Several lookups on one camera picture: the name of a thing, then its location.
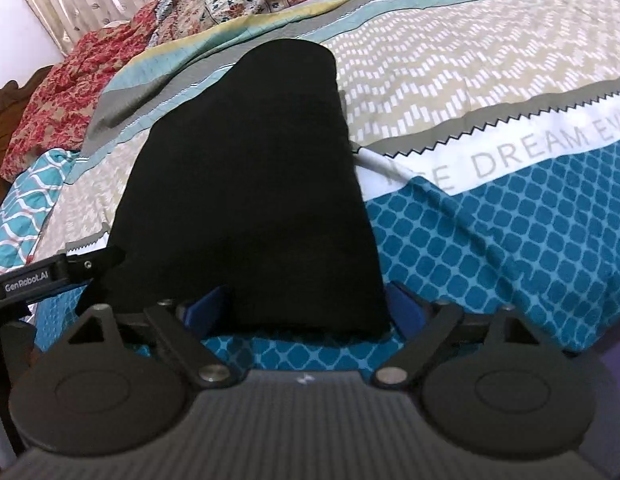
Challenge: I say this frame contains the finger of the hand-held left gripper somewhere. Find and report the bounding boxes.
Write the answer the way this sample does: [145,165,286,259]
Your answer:
[64,246,127,283]

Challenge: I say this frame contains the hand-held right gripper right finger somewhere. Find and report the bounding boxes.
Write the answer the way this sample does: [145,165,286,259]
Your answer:
[374,281,547,390]

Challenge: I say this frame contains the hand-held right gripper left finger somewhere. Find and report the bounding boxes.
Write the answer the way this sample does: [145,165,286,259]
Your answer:
[64,284,233,388]

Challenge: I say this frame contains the black pants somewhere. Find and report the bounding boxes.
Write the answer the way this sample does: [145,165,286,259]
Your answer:
[74,38,395,347]

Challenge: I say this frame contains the teal wave pattern cloth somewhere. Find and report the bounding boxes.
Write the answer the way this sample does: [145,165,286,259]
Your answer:
[0,147,85,277]

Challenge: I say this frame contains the carved wooden headboard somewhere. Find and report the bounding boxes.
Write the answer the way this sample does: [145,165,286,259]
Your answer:
[0,65,56,221]

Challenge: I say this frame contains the red floral cloth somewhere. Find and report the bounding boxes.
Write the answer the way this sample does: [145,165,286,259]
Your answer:
[0,0,163,182]

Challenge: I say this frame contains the patterned teal beige bedsheet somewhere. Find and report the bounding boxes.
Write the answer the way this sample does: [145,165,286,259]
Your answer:
[32,0,620,376]

